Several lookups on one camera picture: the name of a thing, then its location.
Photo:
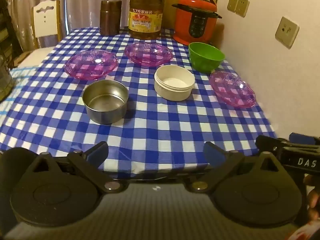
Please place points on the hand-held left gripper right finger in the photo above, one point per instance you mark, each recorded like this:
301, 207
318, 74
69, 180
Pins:
212, 153

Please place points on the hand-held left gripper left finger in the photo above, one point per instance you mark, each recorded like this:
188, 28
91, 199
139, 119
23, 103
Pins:
98, 153

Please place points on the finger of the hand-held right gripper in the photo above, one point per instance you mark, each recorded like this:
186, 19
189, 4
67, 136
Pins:
268, 143
303, 138

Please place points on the stainless steel bowl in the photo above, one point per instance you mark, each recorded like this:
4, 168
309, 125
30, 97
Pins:
105, 111

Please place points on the purple glass plate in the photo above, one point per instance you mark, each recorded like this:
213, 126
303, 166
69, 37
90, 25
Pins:
91, 65
232, 90
148, 55

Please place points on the white plastic bowl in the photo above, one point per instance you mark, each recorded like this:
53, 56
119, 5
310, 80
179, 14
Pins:
172, 93

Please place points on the green plastic bowl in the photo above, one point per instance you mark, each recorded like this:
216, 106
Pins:
205, 65

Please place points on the person's right hand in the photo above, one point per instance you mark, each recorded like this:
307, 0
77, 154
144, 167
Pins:
313, 197

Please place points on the blue white checkered tablecloth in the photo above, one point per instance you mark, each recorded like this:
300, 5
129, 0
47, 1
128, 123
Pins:
160, 130

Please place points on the brown lidded jar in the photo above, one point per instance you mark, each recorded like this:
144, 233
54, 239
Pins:
110, 17

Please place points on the red electric pressure cooker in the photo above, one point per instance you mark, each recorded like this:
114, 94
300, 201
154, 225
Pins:
192, 17

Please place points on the large cooking oil bottle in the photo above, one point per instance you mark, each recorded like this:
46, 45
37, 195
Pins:
145, 20

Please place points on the white wooden chair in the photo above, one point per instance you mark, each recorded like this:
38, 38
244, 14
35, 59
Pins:
46, 17

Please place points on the sheer curtain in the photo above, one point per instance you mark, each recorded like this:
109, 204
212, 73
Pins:
82, 2

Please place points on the dark shelf rack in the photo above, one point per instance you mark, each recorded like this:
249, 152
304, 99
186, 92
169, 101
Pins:
8, 25

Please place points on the beige wall socket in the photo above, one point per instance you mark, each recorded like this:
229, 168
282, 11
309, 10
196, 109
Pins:
232, 3
242, 7
287, 32

